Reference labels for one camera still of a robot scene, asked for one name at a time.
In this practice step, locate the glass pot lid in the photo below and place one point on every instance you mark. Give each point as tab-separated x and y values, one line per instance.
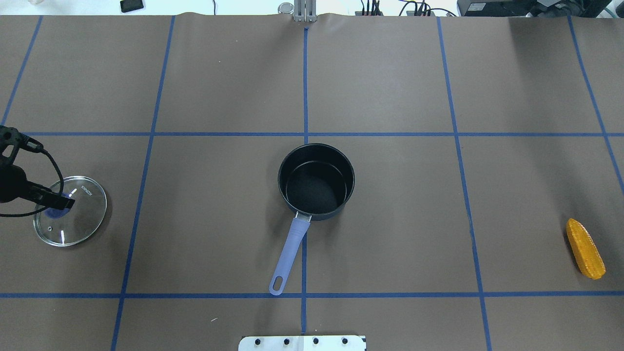
63	228

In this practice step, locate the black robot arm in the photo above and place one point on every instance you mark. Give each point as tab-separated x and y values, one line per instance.
13	181

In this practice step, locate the yellow corn cob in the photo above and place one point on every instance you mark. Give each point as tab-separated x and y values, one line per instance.
587	256

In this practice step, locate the blue tape strip centre lengthwise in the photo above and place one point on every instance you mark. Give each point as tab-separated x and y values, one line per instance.
306	140

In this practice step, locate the white plate with bolts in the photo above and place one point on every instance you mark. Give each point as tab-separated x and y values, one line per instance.
304	343

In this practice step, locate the blue tape strip near crosswise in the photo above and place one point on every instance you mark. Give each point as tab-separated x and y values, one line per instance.
319	295

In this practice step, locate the black electronics box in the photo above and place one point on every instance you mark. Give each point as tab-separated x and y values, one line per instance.
494	8

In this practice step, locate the black phone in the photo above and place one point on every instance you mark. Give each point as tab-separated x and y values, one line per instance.
127	6

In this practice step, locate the blue tape far right lengthwise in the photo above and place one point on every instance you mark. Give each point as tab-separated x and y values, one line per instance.
603	131

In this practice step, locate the blue tape far left lengthwise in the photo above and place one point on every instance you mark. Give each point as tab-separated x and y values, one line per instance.
24	62

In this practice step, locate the black saucepan purple handle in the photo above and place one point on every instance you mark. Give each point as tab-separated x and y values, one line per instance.
316	181

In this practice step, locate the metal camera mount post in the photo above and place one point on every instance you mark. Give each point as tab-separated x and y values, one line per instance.
305	11

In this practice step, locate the cable connector cluster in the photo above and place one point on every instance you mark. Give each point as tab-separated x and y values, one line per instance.
413	8

